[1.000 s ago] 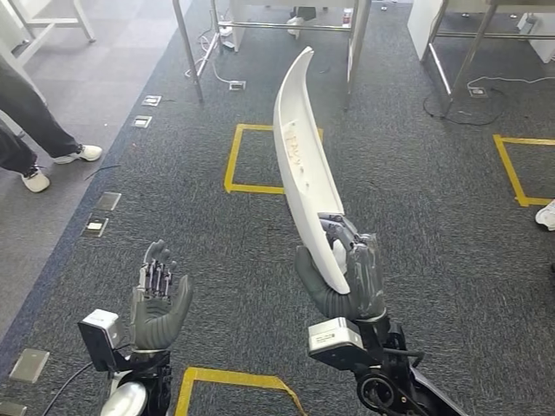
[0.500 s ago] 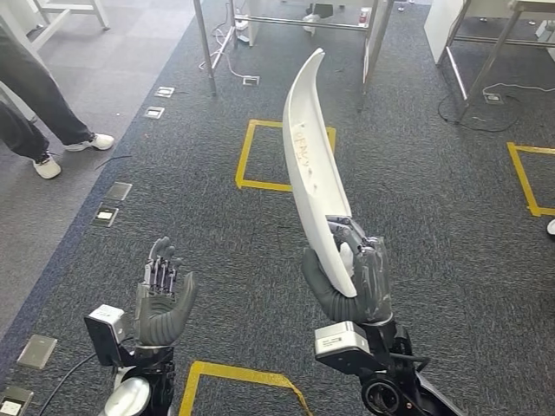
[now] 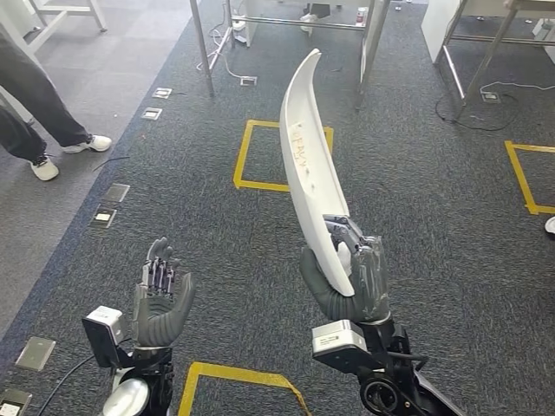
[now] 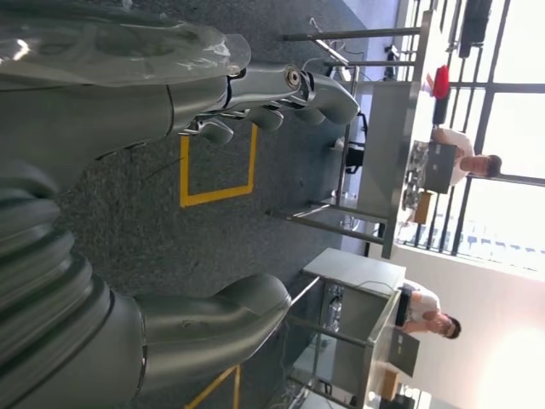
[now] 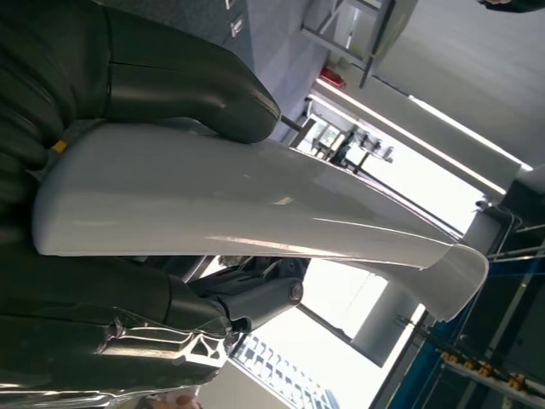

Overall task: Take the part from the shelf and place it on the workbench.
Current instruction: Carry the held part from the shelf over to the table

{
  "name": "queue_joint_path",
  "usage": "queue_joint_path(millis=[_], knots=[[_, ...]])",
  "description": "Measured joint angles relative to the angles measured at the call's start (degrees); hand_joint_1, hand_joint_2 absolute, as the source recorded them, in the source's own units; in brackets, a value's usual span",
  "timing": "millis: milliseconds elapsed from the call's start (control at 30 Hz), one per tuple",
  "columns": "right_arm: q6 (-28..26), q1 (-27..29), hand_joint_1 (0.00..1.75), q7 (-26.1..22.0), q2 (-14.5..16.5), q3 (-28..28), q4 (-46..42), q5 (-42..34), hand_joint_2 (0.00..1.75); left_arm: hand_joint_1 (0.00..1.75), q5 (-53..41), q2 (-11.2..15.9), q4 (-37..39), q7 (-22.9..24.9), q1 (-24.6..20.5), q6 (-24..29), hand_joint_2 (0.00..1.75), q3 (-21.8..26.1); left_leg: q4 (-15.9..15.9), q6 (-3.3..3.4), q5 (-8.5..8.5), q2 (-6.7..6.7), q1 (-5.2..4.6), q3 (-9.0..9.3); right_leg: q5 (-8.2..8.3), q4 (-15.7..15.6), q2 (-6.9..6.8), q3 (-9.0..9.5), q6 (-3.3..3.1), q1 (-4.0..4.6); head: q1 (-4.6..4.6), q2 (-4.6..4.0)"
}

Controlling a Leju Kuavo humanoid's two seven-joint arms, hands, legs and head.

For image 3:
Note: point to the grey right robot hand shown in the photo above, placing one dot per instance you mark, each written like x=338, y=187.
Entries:
x=371, y=281

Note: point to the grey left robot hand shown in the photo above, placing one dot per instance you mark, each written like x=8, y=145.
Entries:
x=155, y=316

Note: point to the white curved plastic part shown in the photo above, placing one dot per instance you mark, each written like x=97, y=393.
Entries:
x=307, y=172

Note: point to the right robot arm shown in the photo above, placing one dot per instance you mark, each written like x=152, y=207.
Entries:
x=390, y=390

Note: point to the silver floor outlet white insert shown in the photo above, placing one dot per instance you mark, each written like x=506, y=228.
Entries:
x=151, y=113
x=248, y=81
x=15, y=405
x=161, y=93
x=103, y=217
x=490, y=97

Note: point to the plain silver floor outlet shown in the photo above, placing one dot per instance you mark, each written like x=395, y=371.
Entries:
x=115, y=193
x=35, y=354

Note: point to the yellow floor tape square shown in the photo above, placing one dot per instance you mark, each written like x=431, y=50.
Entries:
x=521, y=178
x=239, y=161

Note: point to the person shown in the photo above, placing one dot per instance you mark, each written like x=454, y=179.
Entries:
x=550, y=225
x=39, y=97

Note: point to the small red white can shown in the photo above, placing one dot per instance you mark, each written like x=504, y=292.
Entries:
x=362, y=17

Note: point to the person's foot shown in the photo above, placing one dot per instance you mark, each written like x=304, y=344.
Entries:
x=309, y=24

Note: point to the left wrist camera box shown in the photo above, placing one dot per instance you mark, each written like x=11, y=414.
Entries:
x=102, y=341

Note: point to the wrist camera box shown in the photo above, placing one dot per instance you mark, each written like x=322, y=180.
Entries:
x=102, y=341
x=338, y=344

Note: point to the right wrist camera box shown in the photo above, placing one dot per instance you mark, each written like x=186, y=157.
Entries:
x=338, y=344

